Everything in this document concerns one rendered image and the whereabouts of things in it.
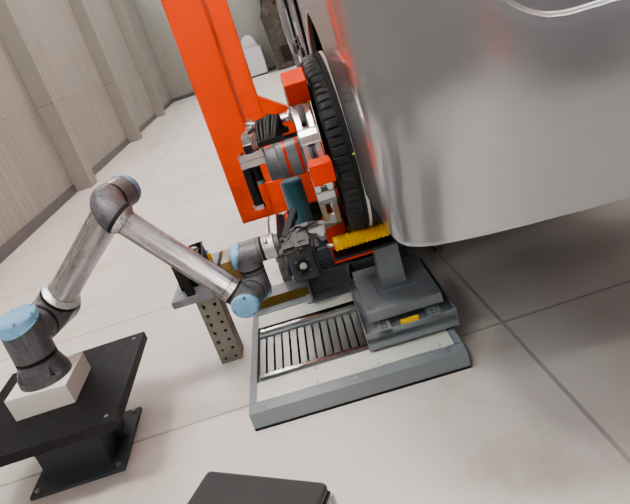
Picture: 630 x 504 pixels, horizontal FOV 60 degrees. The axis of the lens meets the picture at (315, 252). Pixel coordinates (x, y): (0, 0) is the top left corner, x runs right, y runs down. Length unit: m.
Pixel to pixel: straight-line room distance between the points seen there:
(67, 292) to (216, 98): 1.01
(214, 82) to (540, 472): 1.89
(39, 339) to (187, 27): 1.35
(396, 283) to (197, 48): 1.28
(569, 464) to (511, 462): 0.15
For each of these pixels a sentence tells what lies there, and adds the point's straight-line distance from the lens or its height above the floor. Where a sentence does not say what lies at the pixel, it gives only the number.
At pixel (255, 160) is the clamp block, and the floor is 0.92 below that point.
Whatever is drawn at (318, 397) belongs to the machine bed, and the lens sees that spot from 2.06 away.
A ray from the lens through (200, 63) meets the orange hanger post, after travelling 2.49.
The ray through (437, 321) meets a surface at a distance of 2.15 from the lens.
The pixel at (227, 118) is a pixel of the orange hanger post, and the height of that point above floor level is 1.01.
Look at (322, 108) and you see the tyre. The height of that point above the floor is 1.03.
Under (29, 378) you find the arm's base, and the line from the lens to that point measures 2.26.
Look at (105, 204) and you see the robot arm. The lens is 1.87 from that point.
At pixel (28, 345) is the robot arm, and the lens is 2.21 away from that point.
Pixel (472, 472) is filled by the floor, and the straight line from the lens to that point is 1.77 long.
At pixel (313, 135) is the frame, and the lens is 1.80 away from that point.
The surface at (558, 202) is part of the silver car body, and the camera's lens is 1.23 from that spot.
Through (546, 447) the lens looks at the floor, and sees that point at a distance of 1.82.
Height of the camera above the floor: 1.30
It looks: 22 degrees down
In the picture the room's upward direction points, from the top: 18 degrees counter-clockwise
